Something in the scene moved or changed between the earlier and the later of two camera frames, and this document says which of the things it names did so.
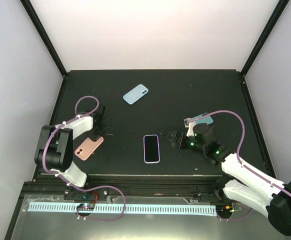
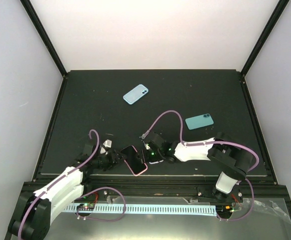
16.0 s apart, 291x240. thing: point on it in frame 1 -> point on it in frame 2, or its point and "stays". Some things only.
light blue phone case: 135,93 stays
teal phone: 207,119 stays
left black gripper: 105,127 -> 113,159
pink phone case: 88,147 -> 134,161
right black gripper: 181,136 -> 140,152
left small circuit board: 85,207 stays
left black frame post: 30,12 stays
